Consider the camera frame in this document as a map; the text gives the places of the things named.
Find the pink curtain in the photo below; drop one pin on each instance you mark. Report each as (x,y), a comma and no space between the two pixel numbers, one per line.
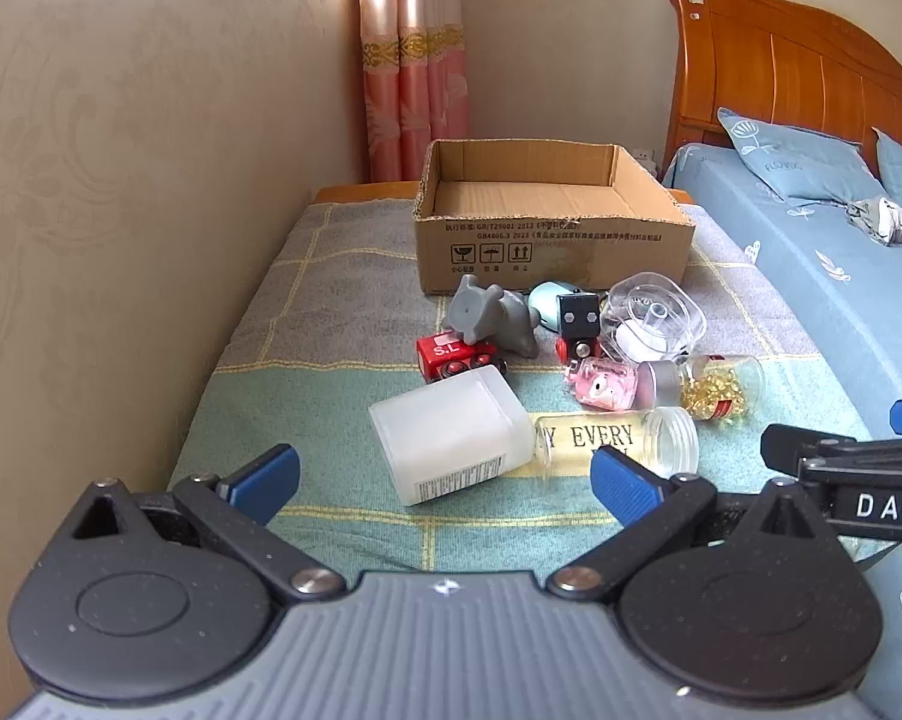
(413,90)

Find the blue flower print pillow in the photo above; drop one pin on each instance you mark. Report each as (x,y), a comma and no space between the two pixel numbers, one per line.
(796,157)

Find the white wall plug adapter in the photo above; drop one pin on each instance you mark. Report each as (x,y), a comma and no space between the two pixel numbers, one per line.
(647,161)

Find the pale teal egg-shaped toy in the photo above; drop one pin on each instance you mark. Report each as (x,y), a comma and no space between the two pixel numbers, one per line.
(545,304)

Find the red toy train car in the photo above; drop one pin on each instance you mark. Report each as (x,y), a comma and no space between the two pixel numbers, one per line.
(443,356)

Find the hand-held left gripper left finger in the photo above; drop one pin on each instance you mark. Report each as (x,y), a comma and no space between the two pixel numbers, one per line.
(263,476)

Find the bottle of golden capsules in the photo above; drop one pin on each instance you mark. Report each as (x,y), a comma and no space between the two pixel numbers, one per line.
(721,390)

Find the white plastic container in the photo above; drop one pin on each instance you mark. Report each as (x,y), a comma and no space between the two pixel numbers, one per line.
(451,435)

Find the grey green checked blanket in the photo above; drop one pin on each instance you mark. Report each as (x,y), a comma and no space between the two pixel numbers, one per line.
(331,330)

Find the crumpled grey white cloth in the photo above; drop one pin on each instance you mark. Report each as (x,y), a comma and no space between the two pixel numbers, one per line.
(878,217)

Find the cardboard box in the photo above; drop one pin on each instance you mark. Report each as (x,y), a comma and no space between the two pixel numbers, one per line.
(496,255)

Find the clear jar with lettering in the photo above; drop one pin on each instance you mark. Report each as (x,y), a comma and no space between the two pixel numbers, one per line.
(571,439)

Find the grey rubber animal toy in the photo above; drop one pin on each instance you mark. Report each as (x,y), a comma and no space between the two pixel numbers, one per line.
(481,311)

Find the black toy train car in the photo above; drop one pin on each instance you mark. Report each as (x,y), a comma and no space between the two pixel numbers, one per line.
(577,311)

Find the wooden headboard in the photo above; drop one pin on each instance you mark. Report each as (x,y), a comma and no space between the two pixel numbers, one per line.
(781,52)

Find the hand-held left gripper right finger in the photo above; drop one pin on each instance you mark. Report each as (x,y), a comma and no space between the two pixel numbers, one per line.
(623,484)

